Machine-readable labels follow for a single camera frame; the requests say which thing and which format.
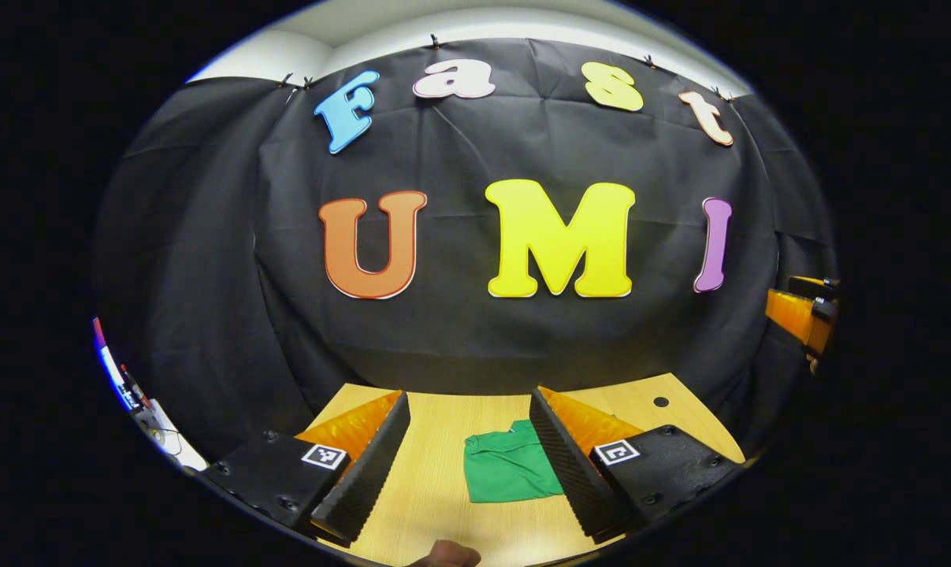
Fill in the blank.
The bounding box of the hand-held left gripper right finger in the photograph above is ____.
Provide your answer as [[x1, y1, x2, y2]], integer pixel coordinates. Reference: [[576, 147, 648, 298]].
[[529, 386, 745, 546]]

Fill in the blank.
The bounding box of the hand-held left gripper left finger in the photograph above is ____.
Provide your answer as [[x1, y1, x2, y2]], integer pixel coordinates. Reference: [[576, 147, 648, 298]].
[[202, 390, 411, 550]]

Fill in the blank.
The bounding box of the green T-shirt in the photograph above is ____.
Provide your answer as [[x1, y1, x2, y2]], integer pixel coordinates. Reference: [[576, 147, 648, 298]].
[[463, 419, 564, 505]]

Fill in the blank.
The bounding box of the black backdrop cloth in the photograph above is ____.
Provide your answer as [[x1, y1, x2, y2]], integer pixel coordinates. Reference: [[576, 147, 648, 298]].
[[93, 35, 838, 465]]

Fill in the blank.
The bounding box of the white side table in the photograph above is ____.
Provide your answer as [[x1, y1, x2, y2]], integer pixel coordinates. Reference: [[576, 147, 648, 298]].
[[131, 396, 209, 473]]

